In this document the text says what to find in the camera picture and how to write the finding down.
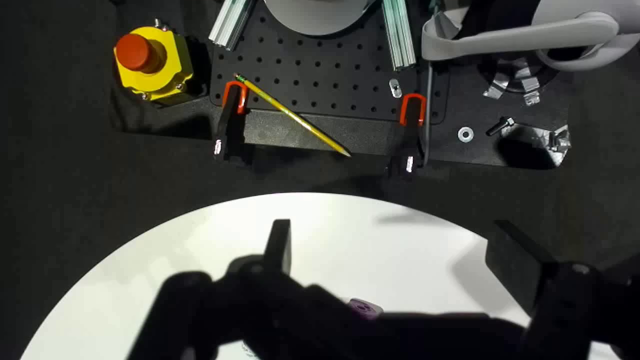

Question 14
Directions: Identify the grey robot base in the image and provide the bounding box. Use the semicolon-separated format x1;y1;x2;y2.
264;0;377;37

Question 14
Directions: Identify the right orange-handled clamp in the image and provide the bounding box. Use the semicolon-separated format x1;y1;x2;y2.
398;92;427;175

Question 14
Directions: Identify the grey chair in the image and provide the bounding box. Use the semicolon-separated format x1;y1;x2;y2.
422;0;640;72

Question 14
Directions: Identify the left orange-handled clamp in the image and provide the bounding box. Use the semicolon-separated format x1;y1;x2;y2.
215;81;249;161

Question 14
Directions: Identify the white round table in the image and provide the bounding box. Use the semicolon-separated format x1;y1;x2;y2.
18;192;530;360

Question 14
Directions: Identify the left aluminium rail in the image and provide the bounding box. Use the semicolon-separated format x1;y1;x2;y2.
208;0;257;51

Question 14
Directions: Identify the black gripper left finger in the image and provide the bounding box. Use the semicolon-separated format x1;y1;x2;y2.
264;220;293;275

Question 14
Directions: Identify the orange-handled clamp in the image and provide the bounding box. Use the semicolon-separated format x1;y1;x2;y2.
215;81;249;161
398;92;427;175

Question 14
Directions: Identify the yellow pencil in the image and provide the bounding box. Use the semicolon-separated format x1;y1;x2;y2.
235;75;353;159

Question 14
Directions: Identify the purple plastic container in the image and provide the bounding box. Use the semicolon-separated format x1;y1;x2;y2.
348;298;384;319

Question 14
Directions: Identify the right aluminium rail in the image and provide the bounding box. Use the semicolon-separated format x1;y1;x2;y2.
383;0;416;71

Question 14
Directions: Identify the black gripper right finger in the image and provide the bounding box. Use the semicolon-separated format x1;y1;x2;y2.
492;220;557;314

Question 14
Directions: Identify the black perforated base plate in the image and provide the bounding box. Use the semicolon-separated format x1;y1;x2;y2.
208;0;430;161

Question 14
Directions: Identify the aluminium rail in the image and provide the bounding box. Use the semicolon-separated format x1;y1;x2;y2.
208;0;257;51
383;0;416;71

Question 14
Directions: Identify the yellow emergency stop button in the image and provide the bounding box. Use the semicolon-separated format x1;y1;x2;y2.
113;27;194;103

